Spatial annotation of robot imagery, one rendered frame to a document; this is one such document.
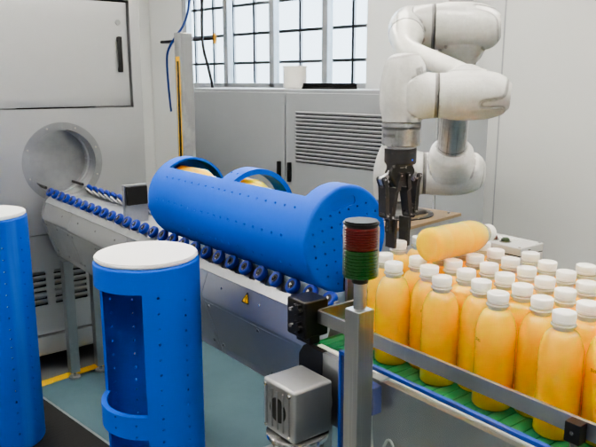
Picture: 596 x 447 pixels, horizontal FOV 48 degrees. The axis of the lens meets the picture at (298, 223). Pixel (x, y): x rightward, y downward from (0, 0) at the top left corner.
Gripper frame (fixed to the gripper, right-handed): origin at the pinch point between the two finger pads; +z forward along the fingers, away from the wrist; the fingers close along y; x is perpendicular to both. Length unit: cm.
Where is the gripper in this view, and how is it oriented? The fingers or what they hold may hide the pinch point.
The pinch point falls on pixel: (397, 231)
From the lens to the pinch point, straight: 162.0
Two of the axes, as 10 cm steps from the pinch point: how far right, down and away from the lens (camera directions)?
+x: 6.1, 1.6, -7.7
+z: 0.0, 9.8, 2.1
